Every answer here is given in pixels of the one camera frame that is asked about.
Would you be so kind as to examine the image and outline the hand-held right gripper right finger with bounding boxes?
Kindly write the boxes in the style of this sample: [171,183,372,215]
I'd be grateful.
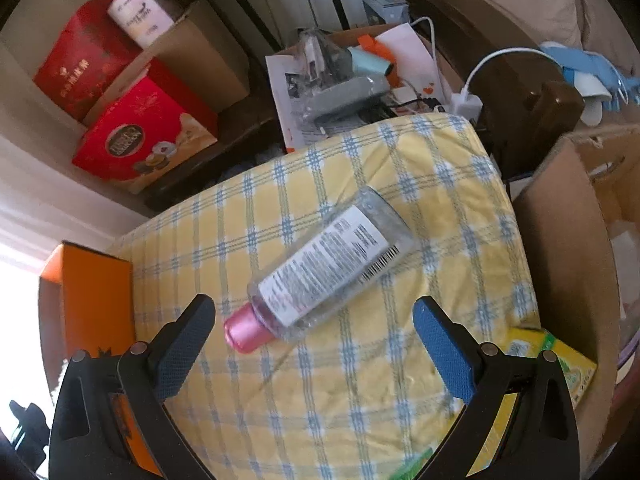
[412,296,581,480]

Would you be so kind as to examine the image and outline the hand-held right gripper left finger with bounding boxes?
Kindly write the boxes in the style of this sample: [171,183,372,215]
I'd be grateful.
[47,294,217,480]

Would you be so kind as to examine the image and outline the clear bottle with pink cap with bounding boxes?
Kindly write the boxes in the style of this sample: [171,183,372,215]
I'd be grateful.
[223,185,423,355]

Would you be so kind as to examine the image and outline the green packet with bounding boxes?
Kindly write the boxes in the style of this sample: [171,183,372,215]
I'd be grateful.
[384,446,437,480]

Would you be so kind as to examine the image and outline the orange box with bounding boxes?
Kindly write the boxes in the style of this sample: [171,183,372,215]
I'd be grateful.
[39,241,167,480]

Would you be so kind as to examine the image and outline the large open cardboard box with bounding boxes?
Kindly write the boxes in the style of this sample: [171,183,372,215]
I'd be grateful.
[511,127,640,480]

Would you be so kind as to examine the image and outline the yellow checked cloth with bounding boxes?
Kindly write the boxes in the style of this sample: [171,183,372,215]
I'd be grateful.
[106,112,544,480]

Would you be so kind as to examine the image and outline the red gift box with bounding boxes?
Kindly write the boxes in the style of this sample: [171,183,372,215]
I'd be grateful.
[32,0,144,124]
[71,57,220,196]

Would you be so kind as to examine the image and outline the cluttered cardboard box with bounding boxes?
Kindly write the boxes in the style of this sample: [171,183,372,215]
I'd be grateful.
[264,21,452,155]

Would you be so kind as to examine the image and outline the grey plastic device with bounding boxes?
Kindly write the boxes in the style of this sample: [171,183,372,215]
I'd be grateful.
[304,75,392,124]

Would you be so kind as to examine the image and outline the white cup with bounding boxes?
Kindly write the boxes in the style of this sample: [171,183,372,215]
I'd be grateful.
[575,80,612,127]

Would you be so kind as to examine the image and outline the brown cardboard box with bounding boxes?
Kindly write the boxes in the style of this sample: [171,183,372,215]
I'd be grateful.
[82,0,252,127]

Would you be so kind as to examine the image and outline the teal roll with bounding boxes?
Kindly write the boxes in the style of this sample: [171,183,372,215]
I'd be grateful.
[349,46,397,79]

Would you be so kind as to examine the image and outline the white paper sheet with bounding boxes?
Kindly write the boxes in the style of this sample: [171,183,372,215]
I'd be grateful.
[375,22,442,107]

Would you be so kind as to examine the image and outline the red gift box upper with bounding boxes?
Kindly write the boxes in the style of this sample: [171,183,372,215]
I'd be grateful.
[32,0,144,124]

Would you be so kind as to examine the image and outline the blue face masks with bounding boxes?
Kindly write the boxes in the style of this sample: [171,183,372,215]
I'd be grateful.
[540,40,640,111]

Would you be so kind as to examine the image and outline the clear plastic package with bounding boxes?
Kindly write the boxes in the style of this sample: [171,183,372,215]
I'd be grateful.
[294,27,352,92]

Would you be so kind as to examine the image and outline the pink white carton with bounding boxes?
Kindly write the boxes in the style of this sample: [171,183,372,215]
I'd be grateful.
[107,0,174,52]

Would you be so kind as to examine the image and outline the blue and white carton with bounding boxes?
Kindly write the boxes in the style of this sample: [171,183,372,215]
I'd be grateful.
[358,0,409,24]

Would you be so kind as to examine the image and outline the white charger with cable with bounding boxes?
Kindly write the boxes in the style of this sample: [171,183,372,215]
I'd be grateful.
[449,47,557,120]

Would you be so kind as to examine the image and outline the dark wooden bed frame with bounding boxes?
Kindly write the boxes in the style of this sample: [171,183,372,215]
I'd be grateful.
[477,50,587,182]

